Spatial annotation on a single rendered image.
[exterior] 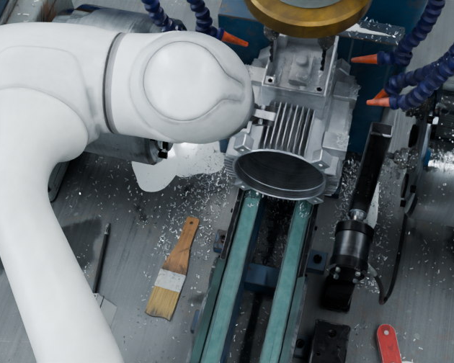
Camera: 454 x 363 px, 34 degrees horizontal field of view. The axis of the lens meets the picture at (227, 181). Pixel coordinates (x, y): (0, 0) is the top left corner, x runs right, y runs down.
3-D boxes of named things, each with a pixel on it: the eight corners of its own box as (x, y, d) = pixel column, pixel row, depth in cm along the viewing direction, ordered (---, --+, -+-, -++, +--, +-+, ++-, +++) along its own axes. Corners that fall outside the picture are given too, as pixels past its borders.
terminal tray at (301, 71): (274, 52, 124) (275, 24, 118) (336, 63, 122) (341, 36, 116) (259, 110, 119) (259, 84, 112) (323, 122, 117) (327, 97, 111)
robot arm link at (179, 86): (262, 50, 77) (142, 39, 79) (243, 21, 62) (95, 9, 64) (251, 152, 78) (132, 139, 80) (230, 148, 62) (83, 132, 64)
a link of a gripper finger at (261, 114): (231, 96, 88) (274, 105, 87) (238, 100, 93) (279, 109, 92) (227, 115, 88) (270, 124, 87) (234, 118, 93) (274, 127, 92)
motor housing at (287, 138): (250, 99, 138) (250, 34, 121) (350, 118, 135) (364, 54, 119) (225, 191, 129) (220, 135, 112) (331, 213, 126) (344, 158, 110)
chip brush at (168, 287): (181, 215, 140) (181, 213, 140) (206, 222, 140) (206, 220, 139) (143, 314, 131) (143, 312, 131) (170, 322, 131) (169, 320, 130)
